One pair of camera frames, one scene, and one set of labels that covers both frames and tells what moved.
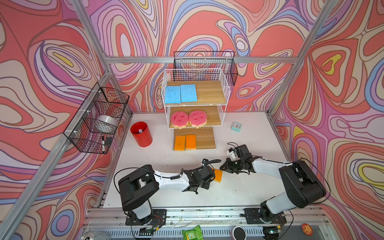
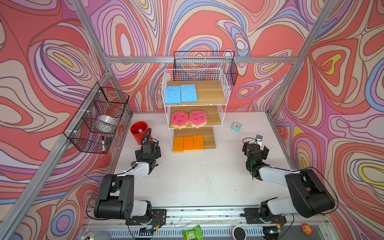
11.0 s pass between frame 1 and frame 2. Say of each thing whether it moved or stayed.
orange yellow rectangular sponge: stayed
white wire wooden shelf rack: stayed
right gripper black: moved
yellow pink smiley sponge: stayed
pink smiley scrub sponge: stayed
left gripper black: moved
